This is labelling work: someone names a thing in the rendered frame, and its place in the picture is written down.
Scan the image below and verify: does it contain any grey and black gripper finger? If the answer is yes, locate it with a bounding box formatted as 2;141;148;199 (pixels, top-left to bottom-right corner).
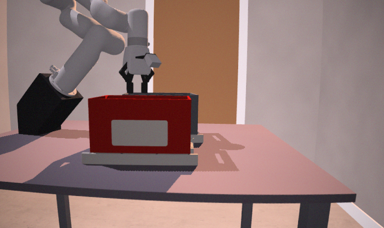
119;63;134;93
141;69;154;93

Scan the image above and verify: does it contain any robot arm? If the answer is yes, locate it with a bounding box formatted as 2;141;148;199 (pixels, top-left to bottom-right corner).
40;0;150;96

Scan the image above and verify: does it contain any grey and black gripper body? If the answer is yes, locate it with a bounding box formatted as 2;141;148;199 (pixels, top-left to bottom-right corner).
123;45;151;75

